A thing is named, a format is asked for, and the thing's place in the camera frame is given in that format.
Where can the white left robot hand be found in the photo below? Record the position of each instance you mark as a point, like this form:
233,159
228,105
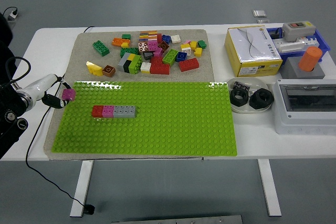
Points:
39,86

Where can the magenta square toy brick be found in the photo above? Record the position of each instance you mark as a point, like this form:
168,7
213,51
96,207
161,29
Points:
68,94
152,45

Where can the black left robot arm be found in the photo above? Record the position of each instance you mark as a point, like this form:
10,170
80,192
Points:
10,108

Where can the yellow curved toy brick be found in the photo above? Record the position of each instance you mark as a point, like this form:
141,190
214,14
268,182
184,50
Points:
94,68

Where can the red square toy brick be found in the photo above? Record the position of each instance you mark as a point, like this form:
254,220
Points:
97,111

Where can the pink square toy brick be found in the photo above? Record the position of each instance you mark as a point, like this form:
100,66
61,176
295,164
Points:
108,111

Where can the grey long toy brick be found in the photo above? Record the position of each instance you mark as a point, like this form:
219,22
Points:
124,111

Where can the orange toy brick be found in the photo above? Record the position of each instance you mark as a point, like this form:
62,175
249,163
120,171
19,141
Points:
118,41

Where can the black and yellow toy brick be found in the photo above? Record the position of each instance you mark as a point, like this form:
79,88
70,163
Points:
128,64

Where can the small yellow toy brick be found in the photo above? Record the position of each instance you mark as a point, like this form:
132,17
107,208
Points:
193,45
198,52
125,45

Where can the dark green long toy brick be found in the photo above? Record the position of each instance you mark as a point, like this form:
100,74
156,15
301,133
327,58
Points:
129,51

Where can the small green toy brick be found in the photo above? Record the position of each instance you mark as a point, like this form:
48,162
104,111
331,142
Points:
201,44
126,36

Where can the white and yellow toy brick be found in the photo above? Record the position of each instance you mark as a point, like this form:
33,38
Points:
145,67
186,49

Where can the dark grey toy brick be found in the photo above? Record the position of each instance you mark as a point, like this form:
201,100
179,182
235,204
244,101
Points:
147,55

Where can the red stepped toy brick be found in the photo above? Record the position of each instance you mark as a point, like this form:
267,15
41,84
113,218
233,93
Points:
159,68

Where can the pink small toy brick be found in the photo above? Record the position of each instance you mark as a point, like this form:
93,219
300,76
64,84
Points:
158,52

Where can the green studded baseplate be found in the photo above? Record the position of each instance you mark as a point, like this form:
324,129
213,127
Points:
157,124

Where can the brown toy brick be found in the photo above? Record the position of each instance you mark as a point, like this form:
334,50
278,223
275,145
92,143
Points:
164,46

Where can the lime green long toy brick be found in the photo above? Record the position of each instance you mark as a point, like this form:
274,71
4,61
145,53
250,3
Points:
170,57

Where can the blue toy brick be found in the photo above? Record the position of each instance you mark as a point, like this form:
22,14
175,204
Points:
166,38
181,56

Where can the red long toy brick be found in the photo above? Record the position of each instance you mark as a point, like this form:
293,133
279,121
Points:
188,64

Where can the pink flat toy piece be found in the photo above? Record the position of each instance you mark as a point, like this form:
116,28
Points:
187,42

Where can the grey-brown mat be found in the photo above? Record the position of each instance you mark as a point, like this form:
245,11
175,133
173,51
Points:
78,58

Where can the floor socket with plug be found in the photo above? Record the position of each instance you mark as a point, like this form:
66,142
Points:
12,14

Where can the white table leg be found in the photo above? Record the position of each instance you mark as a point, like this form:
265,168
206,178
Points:
82,187
270,187

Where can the white brick with brown dots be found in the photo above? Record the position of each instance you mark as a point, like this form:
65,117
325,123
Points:
143,46

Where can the striped multicolour brick stack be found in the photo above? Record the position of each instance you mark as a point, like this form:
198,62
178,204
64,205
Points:
148,35

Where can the black large hex nut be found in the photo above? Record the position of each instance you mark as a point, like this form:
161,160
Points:
266,99
233,99

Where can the black dotted small part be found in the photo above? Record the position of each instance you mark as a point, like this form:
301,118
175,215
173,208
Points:
240,85

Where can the white oval dish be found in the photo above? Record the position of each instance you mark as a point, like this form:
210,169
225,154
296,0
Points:
249,81

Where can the yellow and white cardboard box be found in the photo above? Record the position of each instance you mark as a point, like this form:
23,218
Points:
249,48

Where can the metal floor plate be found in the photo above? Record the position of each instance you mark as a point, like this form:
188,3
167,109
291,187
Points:
263,21
259,13

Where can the black small device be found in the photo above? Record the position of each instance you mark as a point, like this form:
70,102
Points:
276,34

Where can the grey block base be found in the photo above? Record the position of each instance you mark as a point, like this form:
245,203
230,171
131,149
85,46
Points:
290,69

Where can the white terminal block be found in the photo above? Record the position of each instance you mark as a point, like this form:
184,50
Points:
291,45

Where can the orange cylinder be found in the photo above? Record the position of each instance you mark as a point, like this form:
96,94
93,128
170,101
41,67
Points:
309,58

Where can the blue plastic bin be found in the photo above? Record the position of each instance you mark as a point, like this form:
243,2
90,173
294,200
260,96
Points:
321,41

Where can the grey switch box red button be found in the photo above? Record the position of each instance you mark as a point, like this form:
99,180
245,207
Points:
298,30

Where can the white electrical enclosure box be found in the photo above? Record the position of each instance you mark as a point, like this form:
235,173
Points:
304,119

